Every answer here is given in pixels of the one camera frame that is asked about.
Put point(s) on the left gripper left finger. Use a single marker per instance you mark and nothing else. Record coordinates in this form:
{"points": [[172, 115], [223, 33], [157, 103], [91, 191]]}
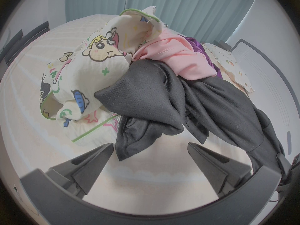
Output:
{"points": [[91, 174]]}

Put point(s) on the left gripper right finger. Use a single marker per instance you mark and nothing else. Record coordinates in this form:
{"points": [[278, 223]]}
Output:
{"points": [[211, 174]]}

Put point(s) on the black T-shirt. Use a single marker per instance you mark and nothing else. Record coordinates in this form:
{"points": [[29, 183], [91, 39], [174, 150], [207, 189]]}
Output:
{"points": [[199, 102]]}

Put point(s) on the bed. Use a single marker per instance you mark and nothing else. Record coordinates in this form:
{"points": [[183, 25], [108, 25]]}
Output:
{"points": [[28, 102]]}

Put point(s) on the white printed pyjama top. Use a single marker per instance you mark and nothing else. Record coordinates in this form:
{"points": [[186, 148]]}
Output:
{"points": [[89, 78]]}

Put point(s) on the white printed pillow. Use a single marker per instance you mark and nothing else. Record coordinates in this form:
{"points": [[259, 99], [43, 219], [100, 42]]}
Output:
{"points": [[232, 67]]}

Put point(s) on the pink garment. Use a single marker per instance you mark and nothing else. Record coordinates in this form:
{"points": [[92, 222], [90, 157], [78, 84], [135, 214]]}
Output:
{"points": [[178, 55]]}

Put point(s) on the purple garment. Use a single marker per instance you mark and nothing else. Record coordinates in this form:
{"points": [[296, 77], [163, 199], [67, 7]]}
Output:
{"points": [[201, 49]]}

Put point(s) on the grey bedside table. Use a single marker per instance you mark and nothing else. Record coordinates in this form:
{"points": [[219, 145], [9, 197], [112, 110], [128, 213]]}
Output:
{"points": [[222, 45]]}

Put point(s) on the black chest of drawers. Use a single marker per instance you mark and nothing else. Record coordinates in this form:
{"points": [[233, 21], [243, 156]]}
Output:
{"points": [[25, 41]]}

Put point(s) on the blue-green curtain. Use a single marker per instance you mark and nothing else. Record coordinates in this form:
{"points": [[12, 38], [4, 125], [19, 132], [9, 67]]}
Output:
{"points": [[187, 6], [93, 1]]}

